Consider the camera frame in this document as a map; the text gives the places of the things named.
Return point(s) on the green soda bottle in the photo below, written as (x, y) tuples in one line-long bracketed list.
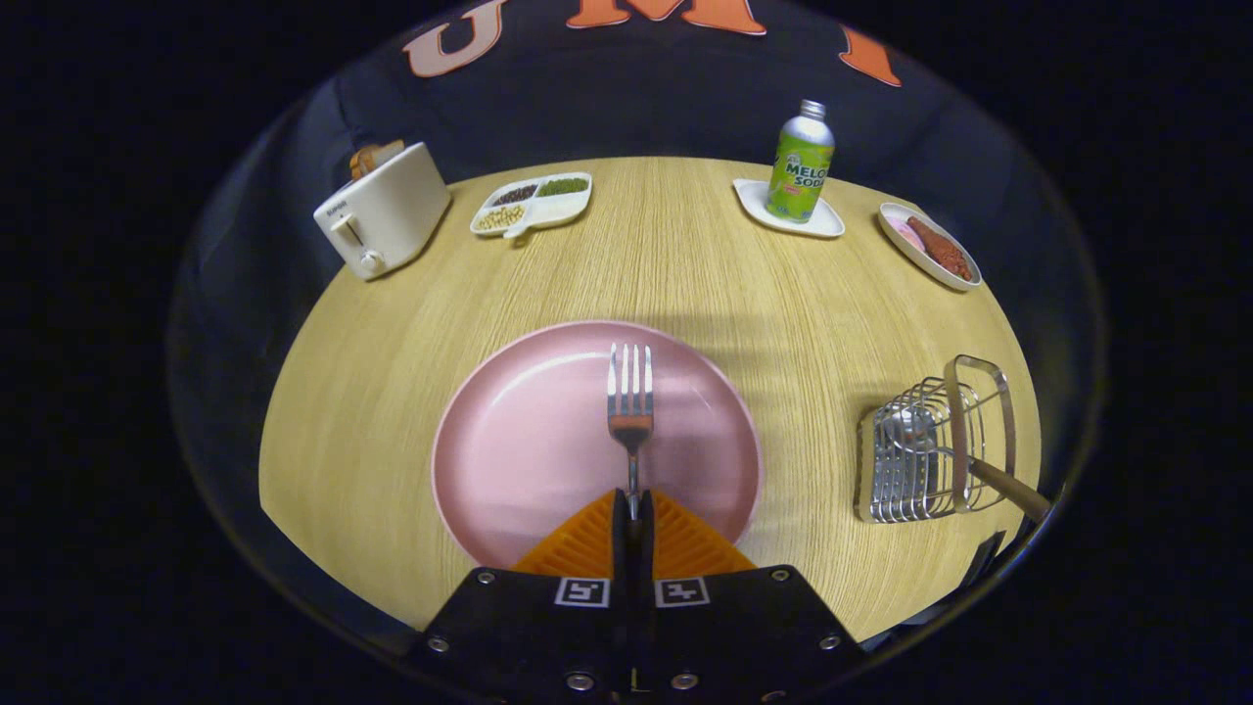
[(798, 171)]

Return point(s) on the white square coaster tray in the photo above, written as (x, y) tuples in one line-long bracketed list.
[(754, 201)]

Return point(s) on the pink round plate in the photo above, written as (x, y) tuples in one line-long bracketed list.
[(529, 441)]

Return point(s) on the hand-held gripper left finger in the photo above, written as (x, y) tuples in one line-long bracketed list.
[(529, 636)]

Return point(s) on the white oval food plate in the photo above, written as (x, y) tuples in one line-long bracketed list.
[(915, 257)]

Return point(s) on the white divided bean dish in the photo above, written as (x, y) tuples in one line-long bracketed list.
[(548, 211)]

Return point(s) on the brown meat slice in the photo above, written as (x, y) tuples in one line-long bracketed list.
[(945, 250)]

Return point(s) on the toast bread slices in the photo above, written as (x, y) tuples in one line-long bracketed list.
[(372, 157)]

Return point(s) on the white toaster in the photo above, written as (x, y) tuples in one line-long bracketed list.
[(387, 215)]

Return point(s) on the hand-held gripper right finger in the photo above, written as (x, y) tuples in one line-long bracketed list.
[(744, 636)]

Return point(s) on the pink ham slices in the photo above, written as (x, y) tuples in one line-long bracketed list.
[(905, 233)]

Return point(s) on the metal perforated basket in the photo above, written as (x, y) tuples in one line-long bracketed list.
[(901, 480)]

